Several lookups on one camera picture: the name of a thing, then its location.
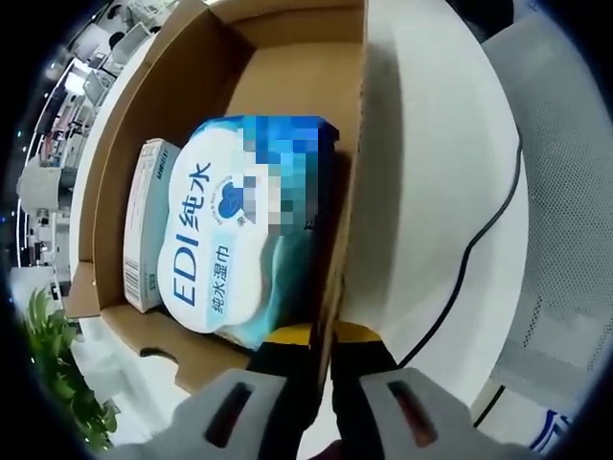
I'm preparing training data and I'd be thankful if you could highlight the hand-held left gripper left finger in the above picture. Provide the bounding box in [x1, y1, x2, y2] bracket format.
[112, 326, 318, 460]

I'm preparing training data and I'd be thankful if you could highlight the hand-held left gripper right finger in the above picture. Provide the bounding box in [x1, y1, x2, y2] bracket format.
[329, 321, 543, 460]

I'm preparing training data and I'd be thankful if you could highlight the white blue wet wipes pack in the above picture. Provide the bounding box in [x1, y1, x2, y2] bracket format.
[157, 114, 342, 350]

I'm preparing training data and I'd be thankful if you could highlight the small white carton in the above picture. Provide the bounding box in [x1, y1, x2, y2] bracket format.
[123, 138, 183, 314]

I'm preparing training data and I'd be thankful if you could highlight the brown cardboard shoe box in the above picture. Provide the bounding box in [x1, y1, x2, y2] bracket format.
[64, 0, 414, 400]

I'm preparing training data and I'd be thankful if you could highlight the person's left hand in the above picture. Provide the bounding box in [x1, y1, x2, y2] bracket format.
[309, 432, 348, 460]

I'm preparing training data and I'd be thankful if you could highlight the white blue-edged board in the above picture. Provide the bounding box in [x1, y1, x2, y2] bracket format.
[537, 408, 575, 452]

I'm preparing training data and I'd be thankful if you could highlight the green potted plant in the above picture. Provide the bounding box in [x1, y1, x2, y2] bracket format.
[21, 287, 120, 452]

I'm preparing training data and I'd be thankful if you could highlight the grey mesh chair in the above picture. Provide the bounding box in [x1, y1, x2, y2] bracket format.
[480, 18, 613, 414]

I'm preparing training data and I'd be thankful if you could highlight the thick black cable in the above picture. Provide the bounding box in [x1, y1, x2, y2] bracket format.
[470, 384, 508, 428]

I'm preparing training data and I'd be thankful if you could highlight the thin black cable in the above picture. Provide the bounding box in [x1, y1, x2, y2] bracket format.
[398, 137, 524, 367]

